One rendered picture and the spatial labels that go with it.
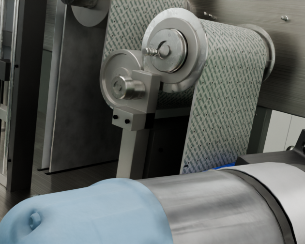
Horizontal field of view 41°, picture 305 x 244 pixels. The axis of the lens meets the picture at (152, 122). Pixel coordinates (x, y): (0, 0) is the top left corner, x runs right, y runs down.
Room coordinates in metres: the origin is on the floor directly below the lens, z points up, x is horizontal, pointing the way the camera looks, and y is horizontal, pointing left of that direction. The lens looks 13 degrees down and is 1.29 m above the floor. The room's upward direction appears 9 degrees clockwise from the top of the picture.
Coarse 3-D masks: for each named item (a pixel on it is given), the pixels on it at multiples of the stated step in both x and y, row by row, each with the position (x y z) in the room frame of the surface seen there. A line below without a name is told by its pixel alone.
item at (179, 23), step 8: (160, 24) 0.74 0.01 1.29; (168, 24) 0.73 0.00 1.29; (176, 24) 0.72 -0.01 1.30; (184, 24) 0.70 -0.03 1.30; (152, 32) 0.75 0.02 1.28; (184, 32) 0.70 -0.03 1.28; (192, 32) 0.69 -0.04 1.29; (192, 40) 0.69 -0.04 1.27; (192, 48) 0.69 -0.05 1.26; (192, 56) 0.69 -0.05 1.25; (184, 64) 0.70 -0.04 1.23; (192, 64) 0.69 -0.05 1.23; (152, 72) 0.74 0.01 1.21; (160, 72) 0.73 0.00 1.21; (176, 72) 0.71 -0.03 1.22; (184, 72) 0.69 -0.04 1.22; (168, 80) 0.71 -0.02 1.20; (176, 80) 0.70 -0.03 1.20
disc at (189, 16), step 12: (168, 12) 0.74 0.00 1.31; (180, 12) 0.72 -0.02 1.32; (156, 24) 0.75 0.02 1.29; (192, 24) 0.70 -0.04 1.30; (144, 36) 0.77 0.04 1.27; (204, 36) 0.68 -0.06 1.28; (204, 48) 0.68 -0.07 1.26; (144, 60) 0.76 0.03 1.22; (204, 60) 0.68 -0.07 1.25; (168, 72) 0.72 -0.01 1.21; (192, 72) 0.69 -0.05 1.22; (168, 84) 0.72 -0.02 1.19; (180, 84) 0.70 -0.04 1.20; (192, 84) 0.69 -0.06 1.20
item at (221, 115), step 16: (208, 96) 0.72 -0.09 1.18; (224, 96) 0.76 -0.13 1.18; (240, 96) 0.81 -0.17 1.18; (256, 96) 0.86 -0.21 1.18; (192, 112) 0.69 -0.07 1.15; (208, 112) 0.72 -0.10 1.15; (224, 112) 0.77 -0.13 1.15; (240, 112) 0.82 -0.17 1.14; (192, 128) 0.69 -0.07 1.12; (208, 128) 0.73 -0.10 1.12; (224, 128) 0.78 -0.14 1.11; (240, 128) 0.83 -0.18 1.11; (192, 144) 0.70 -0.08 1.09; (208, 144) 0.74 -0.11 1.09; (224, 144) 0.79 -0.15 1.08; (240, 144) 0.84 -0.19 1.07; (192, 160) 0.71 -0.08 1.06; (208, 160) 0.75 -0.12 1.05; (224, 160) 0.80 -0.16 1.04
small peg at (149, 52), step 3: (144, 48) 0.70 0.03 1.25; (147, 48) 0.70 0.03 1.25; (150, 48) 0.70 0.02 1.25; (153, 48) 0.71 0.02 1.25; (144, 51) 0.70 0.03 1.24; (147, 51) 0.70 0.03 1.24; (150, 51) 0.70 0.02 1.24; (153, 51) 0.71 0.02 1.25; (156, 51) 0.71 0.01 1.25; (144, 54) 0.70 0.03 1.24; (147, 54) 0.70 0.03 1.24; (150, 54) 0.70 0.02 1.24; (153, 54) 0.71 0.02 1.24; (156, 54) 0.71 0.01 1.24
